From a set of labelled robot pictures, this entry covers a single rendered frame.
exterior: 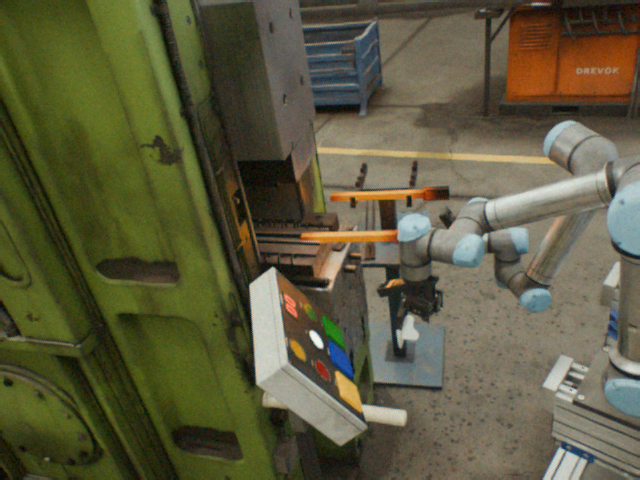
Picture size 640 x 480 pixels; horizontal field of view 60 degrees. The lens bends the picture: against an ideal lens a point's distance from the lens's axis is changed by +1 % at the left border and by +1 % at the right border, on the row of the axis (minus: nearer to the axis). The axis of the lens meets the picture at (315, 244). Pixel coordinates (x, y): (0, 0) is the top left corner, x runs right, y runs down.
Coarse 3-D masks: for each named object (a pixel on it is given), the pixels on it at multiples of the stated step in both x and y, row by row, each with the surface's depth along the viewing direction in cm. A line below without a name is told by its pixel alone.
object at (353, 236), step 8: (312, 232) 183; (320, 232) 181; (328, 232) 180; (336, 232) 179; (344, 232) 178; (352, 232) 177; (360, 232) 176; (368, 232) 175; (376, 232) 174; (384, 232) 173; (392, 232) 172; (312, 240) 181; (320, 240) 180; (328, 240) 179; (336, 240) 178; (344, 240) 177; (352, 240) 176; (360, 240) 175; (368, 240) 174; (376, 240) 174; (384, 240) 173; (392, 240) 172
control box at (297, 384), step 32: (256, 288) 134; (288, 288) 135; (256, 320) 125; (288, 320) 122; (320, 320) 140; (256, 352) 117; (288, 352) 112; (320, 352) 126; (288, 384) 111; (320, 384) 115; (320, 416) 117; (352, 416) 119
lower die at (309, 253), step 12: (264, 228) 193; (276, 228) 192; (288, 228) 191; (300, 228) 190; (312, 228) 189; (324, 228) 187; (264, 240) 185; (276, 240) 184; (288, 240) 183; (300, 240) 182; (264, 252) 181; (276, 252) 180; (288, 252) 179; (300, 252) 178; (312, 252) 177; (324, 252) 184; (264, 264) 178; (276, 264) 177; (288, 264) 175; (300, 264) 174; (312, 264) 173
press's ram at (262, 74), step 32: (224, 0) 131; (256, 0) 127; (288, 0) 146; (224, 32) 132; (256, 32) 130; (288, 32) 147; (224, 64) 137; (256, 64) 135; (288, 64) 147; (224, 96) 142; (256, 96) 139; (288, 96) 148; (256, 128) 145; (288, 128) 149
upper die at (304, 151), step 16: (304, 144) 162; (240, 160) 158; (256, 160) 156; (272, 160) 155; (288, 160) 153; (304, 160) 162; (240, 176) 161; (256, 176) 159; (272, 176) 158; (288, 176) 156
